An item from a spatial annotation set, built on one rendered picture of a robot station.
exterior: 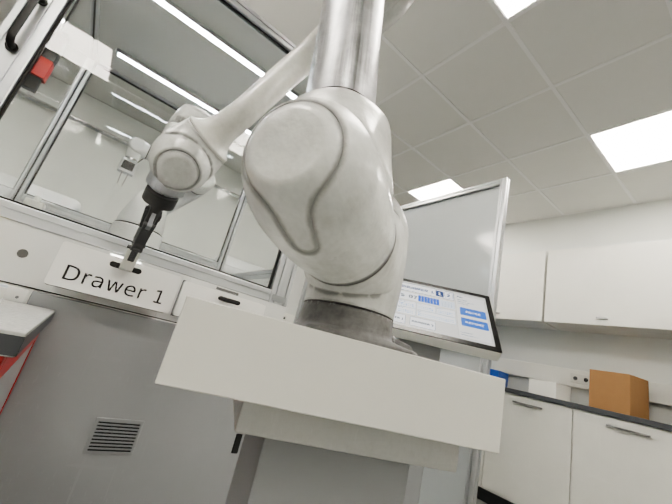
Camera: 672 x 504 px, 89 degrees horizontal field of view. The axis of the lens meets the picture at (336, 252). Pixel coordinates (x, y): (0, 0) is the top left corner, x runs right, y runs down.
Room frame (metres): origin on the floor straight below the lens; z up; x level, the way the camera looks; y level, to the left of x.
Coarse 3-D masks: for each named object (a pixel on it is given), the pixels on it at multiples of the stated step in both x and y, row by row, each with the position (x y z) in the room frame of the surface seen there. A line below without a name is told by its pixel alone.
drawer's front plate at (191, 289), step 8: (184, 288) 1.08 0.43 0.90; (192, 288) 1.09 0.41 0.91; (200, 288) 1.11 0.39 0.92; (208, 288) 1.12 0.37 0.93; (184, 296) 1.09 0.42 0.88; (192, 296) 1.10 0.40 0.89; (200, 296) 1.11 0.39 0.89; (208, 296) 1.13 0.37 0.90; (216, 296) 1.14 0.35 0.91; (224, 296) 1.15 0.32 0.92; (232, 296) 1.17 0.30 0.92; (176, 304) 1.08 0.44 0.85; (224, 304) 1.16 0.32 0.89; (232, 304) 1.17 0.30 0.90; (240, 304) 1.19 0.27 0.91; (248, 304) 1.20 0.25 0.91; (256, 304) 1.22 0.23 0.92; (176, 312) 1.08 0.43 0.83; (256, 312) 1.22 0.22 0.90
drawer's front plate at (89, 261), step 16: (64, 256) 0.85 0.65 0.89; (80, 256) 0.87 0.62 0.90; (96, 256) 0.89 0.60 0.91; (112, 256) 0.90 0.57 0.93; (48, 272) 0.84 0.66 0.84; (80, 272) 0.88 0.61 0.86; (96, 272) 0.89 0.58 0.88; (112, 272) 0.91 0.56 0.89; (128, 272) 0.93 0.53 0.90; (144, 272) 0.95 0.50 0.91; (160, 272) 0.97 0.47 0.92; (80, 288) 0.88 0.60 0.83; (96, 288) 0.90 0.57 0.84; (112, 288) 0.92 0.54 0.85; (128, 288) 0.94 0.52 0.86; (144, 288) 0.96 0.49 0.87; (160, 288) 0.98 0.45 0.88; (176, 288) 1.00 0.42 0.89; (144, 304) 0.97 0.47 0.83; (160, 304) 0.99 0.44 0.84
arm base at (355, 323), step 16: (304, 304) 0.55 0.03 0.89; (320, 304) 0.52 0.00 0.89; (336, 304) 0.50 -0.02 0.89; (304, 320) 0.53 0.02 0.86; (320, 320) 0.51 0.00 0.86; (336, 320) 0.50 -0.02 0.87; (352, 320) 0.50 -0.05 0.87; (368, 320) 0.50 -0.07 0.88; (384, 320) 0.52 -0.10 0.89; (352, 336) 0.49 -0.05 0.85; (368, 336) 0.50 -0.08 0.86; (384, 336) 0.52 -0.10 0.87
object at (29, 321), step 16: (0, 304) 0.71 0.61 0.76; (16, 304) 0.81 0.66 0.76; (0, 320) 0.49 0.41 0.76; (16, 320) 0.54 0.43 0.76; (32, 320) 0.58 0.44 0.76; (48, 320) 0.79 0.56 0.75; (0, 336) 0.43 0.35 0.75; (16, 336) 0.44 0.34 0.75; (32, 336) 0.55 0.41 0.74; (0, 352) 0.44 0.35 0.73; (16, 352) 0.44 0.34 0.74; (0, 368) 0.46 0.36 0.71; (16, 368) 0.75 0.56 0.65; (0, 384) 0.59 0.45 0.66; (0, 400) 0.74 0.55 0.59
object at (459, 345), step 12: (444, 288) 1.39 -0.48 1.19; (492, 312) 1.30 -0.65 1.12; (396, 324) 1.23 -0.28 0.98; (492, 324) 1.26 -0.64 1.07; (396, 336) 1.25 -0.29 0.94; (408, 336) 1.24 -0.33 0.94; (420, 336) 1.22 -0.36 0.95; (432, 336) 1.21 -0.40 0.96; (444, 336) 1.21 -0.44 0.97; (444, 348) 1.23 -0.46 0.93; (456, 348) 1.21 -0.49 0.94; (468, 348) 1.20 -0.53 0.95; (480, 348) 1.19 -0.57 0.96; (492, 348) 1.18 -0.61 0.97
